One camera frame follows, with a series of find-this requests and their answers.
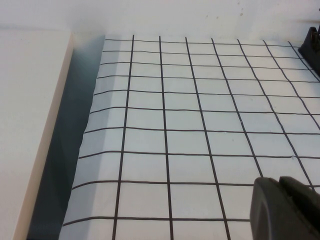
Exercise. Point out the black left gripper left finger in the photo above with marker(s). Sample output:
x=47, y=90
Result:
x=270, y=212

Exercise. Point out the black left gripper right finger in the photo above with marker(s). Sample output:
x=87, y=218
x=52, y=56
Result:
x=307, y=207

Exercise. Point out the white black-grid tablecloth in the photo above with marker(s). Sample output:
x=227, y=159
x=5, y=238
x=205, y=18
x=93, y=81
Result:
x=187, y=125

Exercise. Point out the black plastic drip tray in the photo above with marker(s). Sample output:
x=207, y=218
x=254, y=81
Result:
x=310, y=46

